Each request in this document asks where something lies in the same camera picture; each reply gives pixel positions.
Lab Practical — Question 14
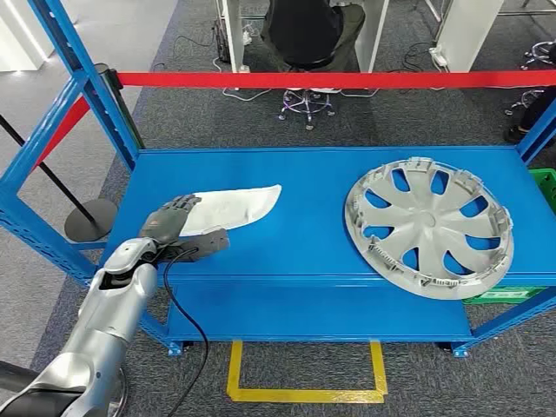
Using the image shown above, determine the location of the blue metal shelf rack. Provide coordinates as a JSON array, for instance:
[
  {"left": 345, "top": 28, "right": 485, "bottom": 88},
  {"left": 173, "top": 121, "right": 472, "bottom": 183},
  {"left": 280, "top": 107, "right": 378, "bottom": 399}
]
[{"left": 0, "top": 0, "right": 556, "bottom": 359}]

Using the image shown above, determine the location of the black swivel stool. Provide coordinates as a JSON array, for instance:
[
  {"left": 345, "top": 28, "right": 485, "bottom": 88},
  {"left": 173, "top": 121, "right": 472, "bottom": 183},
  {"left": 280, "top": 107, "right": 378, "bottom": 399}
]
[{"left": 278, "top": 49, "right": 338, "bottom": 131}]

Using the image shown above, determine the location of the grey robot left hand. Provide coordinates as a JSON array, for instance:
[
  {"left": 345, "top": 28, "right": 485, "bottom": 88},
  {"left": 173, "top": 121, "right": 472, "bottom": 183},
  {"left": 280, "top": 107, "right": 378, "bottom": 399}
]
[{"left": 138, "top": 194, "right": 230, "bottom": 265}]

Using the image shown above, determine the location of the person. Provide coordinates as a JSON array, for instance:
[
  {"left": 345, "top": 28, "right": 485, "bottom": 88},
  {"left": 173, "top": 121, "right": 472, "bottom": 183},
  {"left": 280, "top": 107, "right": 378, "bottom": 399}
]
[
  {"left": 503, "top": 86, "right": 556, "bottom": 145},
  {"left": 260, "top": 0, "right": 367, "bottom": 73}
]

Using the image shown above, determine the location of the white floor cable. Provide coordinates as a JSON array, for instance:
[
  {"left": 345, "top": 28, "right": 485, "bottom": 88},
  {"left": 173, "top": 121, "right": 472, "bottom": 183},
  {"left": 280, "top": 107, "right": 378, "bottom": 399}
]
[{"left": 213, "top": 54, "right": 272, "bottom": 103}]

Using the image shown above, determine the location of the black box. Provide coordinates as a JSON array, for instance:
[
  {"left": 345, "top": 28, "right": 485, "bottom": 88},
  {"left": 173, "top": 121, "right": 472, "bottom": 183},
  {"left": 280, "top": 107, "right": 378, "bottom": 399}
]
[{"left": 212, "top": 17, "right": 231, "bottom": 64}]

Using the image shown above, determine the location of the silver wheel cover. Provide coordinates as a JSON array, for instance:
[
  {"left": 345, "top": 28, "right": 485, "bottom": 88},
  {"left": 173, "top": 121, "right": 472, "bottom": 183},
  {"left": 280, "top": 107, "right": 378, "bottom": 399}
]
[{"left": 344, "top": 156, "right": 515, "bottom": 301}]

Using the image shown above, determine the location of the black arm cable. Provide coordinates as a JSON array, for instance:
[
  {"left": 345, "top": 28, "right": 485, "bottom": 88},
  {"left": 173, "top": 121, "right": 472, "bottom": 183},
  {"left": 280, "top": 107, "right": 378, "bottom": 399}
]
[{"left": 161, "top": 246, "right": 210, "bottom": 417}]

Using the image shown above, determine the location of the chrome stool base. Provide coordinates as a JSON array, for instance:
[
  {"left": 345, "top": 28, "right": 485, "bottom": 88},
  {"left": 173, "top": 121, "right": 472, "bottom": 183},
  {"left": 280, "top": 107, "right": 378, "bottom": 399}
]
[
  {"left": 505, "top": 88, "right": 546, "bottom": 116},
  {"left": 521, "top": 40, "right": 556, "bottom": 71}
]

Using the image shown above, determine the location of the white curved plastic part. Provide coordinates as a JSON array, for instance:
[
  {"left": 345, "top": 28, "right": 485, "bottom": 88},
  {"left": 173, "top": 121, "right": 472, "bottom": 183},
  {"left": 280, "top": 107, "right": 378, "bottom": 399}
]
[{"left": 180, "top": 183, "right": 283, "bottom": 238}]

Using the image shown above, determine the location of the green plastic crate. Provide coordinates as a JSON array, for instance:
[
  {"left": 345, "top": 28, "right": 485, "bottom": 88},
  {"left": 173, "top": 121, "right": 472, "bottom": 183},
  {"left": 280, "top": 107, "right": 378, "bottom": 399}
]
[{"left": 462, "top": 168, "right": 556, "bottom": 306}]

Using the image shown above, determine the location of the black thin-pole stanchion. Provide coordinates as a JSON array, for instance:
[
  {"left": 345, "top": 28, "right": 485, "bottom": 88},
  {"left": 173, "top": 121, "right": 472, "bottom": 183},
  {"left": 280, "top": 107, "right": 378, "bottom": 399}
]
[{"left": 0, "top": 114, "right": 118, "bottom": 244}]

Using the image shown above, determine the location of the yellow floor tape square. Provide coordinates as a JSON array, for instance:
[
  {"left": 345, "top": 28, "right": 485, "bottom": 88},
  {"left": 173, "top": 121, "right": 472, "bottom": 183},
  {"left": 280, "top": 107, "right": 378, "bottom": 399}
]
[{"left": 226, "top": 339, "right": 389, "bottom": 404}]

